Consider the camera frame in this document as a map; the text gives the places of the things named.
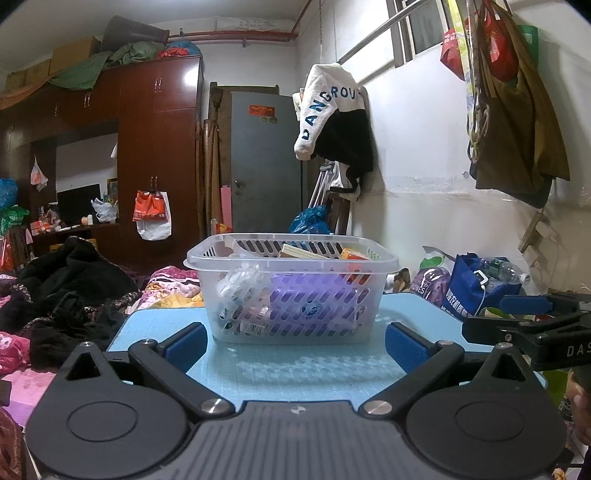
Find red hanging bag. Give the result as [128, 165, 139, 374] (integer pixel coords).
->
[440, 8, 519, 85]

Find light blue grid mat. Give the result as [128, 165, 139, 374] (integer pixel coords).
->
[105, 293, 549, 416]

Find black monitor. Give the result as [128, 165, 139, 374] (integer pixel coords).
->
[56, 183, 103, 228]

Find purple tissue pack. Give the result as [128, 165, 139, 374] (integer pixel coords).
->
[270, 272, 356, 334]

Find plastic water bottle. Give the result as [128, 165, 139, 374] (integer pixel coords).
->
[479, 258, 532, 285]

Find blue plastic bag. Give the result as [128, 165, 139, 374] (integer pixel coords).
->
[288, 206, 332, 236]

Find small white hanging plastic bag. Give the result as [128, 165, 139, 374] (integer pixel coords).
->
[30, 157, 49, 193]

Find blue shiny bag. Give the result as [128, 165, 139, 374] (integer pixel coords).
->
[0, 178, 20, 209]

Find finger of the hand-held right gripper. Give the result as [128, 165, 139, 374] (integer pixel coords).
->
[499, 294, 591, 317]
[462, 316, 536, 346]

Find wooden planks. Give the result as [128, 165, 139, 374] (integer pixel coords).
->
[196, 82, 232, 233]

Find clear plastic basket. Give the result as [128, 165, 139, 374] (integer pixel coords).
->
[183, 233, 401, 347]

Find brown hanging bag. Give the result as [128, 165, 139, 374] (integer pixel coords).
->
[470, 0, 572, 209]

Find brown wooden wardrobe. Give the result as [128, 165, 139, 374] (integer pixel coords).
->
[0, 55, 206, 280]

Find wooden wall bracket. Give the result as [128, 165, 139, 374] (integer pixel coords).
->
[516, 209, 556, 267]

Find black clothes pile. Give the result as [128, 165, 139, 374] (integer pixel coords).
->
[0, 235, 145, 373]

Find dark suitcase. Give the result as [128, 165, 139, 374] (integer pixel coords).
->
[100, 15, 171, 52]

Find metal folding rack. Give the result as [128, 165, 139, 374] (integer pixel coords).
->
[307, 159, 339, 209]

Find white and black hoodie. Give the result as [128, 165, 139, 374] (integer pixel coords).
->
[293, 63, 376, 200]

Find metal rail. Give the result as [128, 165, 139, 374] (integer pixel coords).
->
[335, 0, 426, 66]

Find small cardboard box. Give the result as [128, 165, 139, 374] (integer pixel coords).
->
[4, 61, 52, 94]

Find grey door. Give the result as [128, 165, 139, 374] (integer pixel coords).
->
[229, 90, 308, 234]

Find red and white shopping bag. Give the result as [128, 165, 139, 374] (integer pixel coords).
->
[132, 188, 173, 241]

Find large cardboard box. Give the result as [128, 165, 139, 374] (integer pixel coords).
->
[48, 36, 101, 75]

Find green cloth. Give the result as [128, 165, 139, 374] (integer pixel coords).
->
[47, 41, 165, 92]

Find red pipe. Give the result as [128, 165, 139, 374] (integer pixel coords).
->
[166, 0, 315, 48]

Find blue tote bag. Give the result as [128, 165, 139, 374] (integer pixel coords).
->
[442, 252, 526, 320]

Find person's right hand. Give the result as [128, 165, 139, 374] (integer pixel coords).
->
[566, 368, 591, 448]

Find beige box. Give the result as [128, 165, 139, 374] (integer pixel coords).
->
[279, 243, 332, 260]

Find white crumpled plastic bag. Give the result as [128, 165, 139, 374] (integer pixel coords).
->
[90, 198, 119, 225]

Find purple snack bag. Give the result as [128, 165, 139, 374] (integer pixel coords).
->
[408, 265, 453, 306]

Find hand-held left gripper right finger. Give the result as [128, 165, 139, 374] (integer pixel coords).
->
[360, 322, 533, 420]

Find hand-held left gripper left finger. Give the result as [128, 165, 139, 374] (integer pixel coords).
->
[60, 322, 236, 419]

